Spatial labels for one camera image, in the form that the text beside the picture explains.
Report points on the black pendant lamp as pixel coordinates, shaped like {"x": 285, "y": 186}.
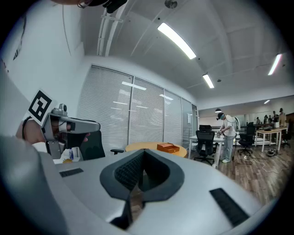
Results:
{"x": 218, "y": 110}

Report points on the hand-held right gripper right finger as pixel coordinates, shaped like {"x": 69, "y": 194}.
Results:
{"x": 165, "y": 179}

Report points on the round device on floor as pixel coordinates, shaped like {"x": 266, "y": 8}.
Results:
{"x": 272, "y": 153}

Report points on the person's left hand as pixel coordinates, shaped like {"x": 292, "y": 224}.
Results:
{"x": 36, "y": 133}

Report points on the long ceiling light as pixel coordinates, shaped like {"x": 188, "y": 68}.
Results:
{"x": 275, "y": 64}
{"x": 176, "y": 40}

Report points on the black mesh office chair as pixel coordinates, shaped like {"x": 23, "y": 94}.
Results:
{"x": 205, "y": 144}

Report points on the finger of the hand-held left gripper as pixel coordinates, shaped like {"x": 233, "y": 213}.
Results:
{"x": 85, "y": 125}

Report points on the ceiling smoke detector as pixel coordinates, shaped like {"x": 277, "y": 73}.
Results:
{"x": 171, "y": 3}

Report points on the clear plastic bottle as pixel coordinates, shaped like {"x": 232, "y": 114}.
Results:
{"x": 71, "y": 154}

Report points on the group of people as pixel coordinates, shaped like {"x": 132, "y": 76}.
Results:
{"x": 273, "y": 117}

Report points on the white ceiling pipes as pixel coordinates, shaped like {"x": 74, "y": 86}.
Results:
{"x": 108, "y": 32}

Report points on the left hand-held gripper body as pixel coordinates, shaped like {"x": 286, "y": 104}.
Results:
{"x": 40, "y": 106}

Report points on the paper notice on glass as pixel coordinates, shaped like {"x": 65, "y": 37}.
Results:
{"x": 189, "y": 118}

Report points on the orange box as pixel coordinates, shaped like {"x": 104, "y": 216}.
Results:
{"x": 172, "y": 149}

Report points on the short ceiling light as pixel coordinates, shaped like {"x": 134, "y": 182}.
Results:
{"x": 208, "y": 80}

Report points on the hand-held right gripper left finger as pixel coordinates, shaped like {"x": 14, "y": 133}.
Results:
{"x": 119, "y": 174}

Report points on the wooden top white table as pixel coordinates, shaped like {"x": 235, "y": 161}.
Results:
{"x": 271, "y": 130}

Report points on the black wrist band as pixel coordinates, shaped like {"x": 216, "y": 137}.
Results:
{"x": 24, "y": 128}

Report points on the white desk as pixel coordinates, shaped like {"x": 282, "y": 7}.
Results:
{"x": 218, "y": 137}

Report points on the orange box lid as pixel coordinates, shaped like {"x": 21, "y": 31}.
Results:
{"x": 164, "y": 145}

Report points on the black swivel chair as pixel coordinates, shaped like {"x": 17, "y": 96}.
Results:
{"x": 248, "y": 137}

